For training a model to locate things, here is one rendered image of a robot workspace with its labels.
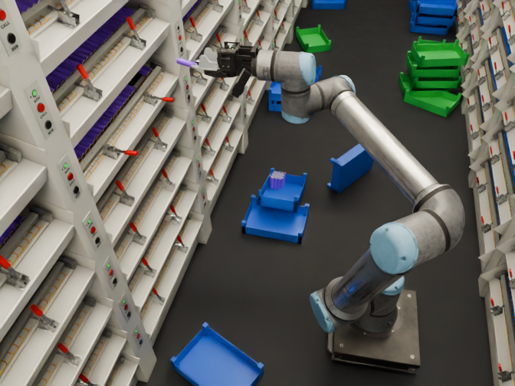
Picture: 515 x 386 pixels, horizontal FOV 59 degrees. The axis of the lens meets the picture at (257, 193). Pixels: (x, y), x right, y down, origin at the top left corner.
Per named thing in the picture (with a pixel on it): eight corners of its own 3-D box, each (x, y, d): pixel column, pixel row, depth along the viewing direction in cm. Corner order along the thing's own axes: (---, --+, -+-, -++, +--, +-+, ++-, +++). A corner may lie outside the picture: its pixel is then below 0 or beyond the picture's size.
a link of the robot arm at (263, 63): (277, 71, 143) (270, 88, 136) (261, 70, 144) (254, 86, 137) (276, 44, 136) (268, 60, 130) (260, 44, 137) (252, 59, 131)
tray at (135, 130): (177, 86, 162) (181, 63, 155) (93, 208, 121) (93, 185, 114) (123, 64, 161) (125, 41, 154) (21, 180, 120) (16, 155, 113)
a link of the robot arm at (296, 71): (311, 93, 134) (313, 61, 127) (270, 89, 137) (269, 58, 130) (316, 77, 140) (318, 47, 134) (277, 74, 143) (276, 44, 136)
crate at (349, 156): (372, 168, 261) (360, 161, 265) (378, 140, 247) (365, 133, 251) (337, 194, 247) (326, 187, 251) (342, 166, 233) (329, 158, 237)
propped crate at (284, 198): (270, 180, 256) (270, 167, 252) (306, 186, 252) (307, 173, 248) (257, 204, 230) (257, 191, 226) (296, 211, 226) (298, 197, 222)
